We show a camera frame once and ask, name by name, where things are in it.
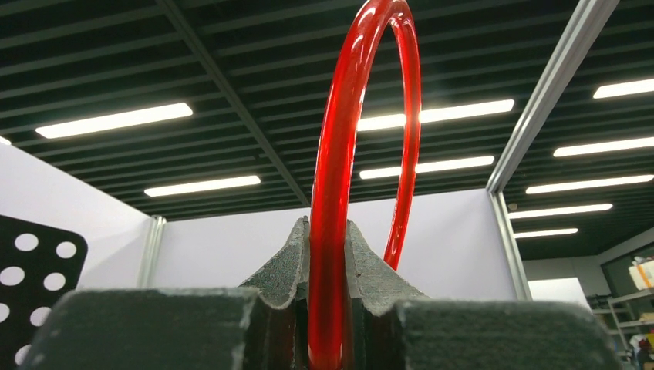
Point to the metal storage shelf rack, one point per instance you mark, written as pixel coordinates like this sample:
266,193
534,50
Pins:
626,313

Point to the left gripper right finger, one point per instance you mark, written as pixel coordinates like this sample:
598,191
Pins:
393,325

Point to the thick red cable lock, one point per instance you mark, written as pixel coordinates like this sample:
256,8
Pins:
333,171

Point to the black music stand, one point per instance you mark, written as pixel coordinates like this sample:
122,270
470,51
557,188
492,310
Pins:
39,264

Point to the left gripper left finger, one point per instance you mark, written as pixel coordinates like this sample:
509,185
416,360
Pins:
252,326

